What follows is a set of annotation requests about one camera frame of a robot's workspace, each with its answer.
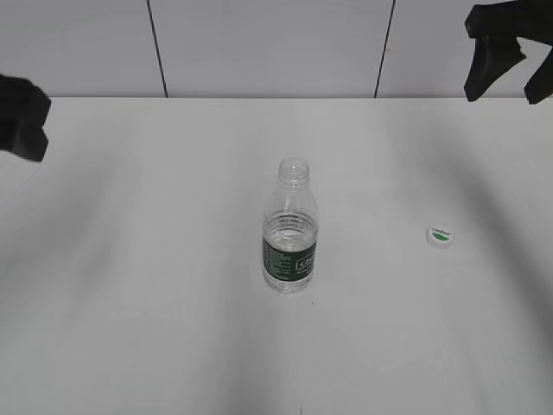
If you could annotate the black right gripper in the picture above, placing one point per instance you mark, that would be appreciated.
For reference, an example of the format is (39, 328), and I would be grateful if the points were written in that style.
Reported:
(495, 56)

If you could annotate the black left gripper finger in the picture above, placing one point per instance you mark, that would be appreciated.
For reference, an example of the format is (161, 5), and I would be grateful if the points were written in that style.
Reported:
(24, 111)

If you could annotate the white green Cestbon cap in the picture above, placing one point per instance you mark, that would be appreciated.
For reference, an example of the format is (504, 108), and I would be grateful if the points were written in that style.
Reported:
(439, 237)

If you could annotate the clear Cestbon water bottle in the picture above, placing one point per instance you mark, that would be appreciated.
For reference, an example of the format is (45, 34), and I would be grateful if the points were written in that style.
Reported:
(290, 228)

